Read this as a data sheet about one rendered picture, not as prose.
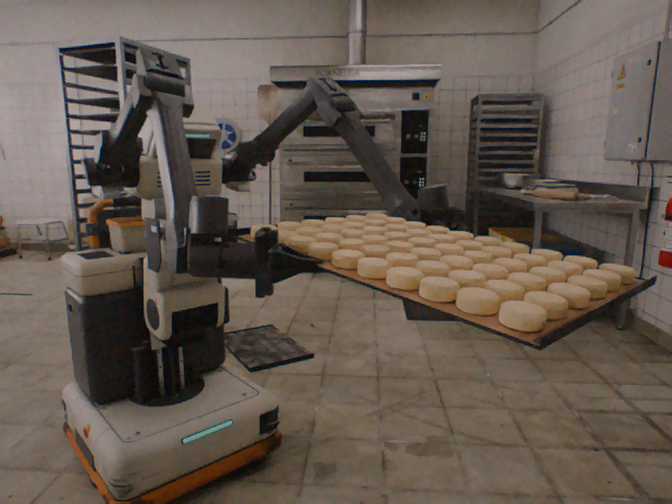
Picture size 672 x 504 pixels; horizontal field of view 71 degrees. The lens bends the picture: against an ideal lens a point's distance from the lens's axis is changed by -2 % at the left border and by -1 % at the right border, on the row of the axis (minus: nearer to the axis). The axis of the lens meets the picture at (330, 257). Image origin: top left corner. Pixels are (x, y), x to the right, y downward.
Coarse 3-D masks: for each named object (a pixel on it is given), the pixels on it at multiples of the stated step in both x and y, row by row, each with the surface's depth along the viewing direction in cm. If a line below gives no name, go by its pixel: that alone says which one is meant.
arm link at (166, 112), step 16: (144, 80) 91; (144, 96) 89; (160, 96) 90; (176, 96) 92; (160, 112) 89; (176, 112) 91; (160, 128) 88; (176, 128) 89; (160, 144) 88; (176, 144) 87; (160, 160) 87; (176, 160) 85; (176, 176) 84; (192, 176) 86; (176, 192) 82; (192, 192) 84; (176, 208) 81; (176, 224) 79; (176, 240) 77; (176, 272) 78
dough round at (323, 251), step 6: (312, 246) 76; (318, 246) 76; (324, 246) 77; (330, 246) 77; (336, 246) 77; (312, 252) 76; (318, 252) 75; (324, 252) 75; (330, 252) 75; (318, 258) 75; (324, 258) 75; (330, 258) 76
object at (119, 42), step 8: (120, 40) 257; (120, 48) 258; (120, 56) 258; (120, 64) 259; (120, 72) 260; (120, 80) 261; (120, 88) 262; (120, 96) 263; (120, 104) 264; (128, 192) 274
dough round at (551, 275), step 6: (534, 270) 69; (540, 270) 69; (546, 270) 69; (552, 270) 69; (558, 270) 70; (540, 276) 67; (546, 276) 67; (552, 276) 67; (558, 276) 67; (564, 276) 67; (552, 282) 67; (558, 282) 67; (564, 282) 68
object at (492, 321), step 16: (336, 272) 70; (352, 272) 70; (528, 272) 75; (384, 288) 63; (624, 288) 69; (432, 304) 58; (448, 304) 59; (592, 304) 61; (480, 320) 54; (496, 320) 54; (560, 320) 55; (528, 336) 50
